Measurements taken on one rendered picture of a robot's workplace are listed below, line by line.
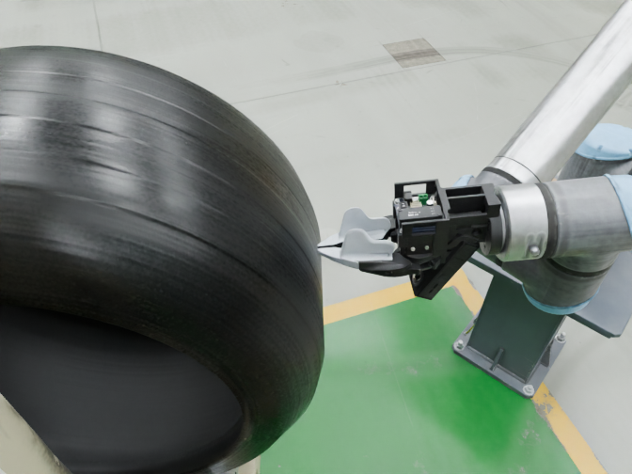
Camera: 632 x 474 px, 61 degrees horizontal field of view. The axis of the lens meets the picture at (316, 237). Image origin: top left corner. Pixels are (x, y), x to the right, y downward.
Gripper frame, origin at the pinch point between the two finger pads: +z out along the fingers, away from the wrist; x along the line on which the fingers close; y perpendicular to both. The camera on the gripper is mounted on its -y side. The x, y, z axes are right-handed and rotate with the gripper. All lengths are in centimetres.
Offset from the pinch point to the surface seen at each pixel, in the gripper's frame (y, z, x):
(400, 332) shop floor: -125, -18, -70
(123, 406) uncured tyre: -27.9, 36.0, 3.9
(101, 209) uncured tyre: 22.7, 16.0, 14.1
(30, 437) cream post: 16.0, 19.6, 28.9
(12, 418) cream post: 18.9, 19.3, 29.0
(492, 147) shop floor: -131, -82, -185
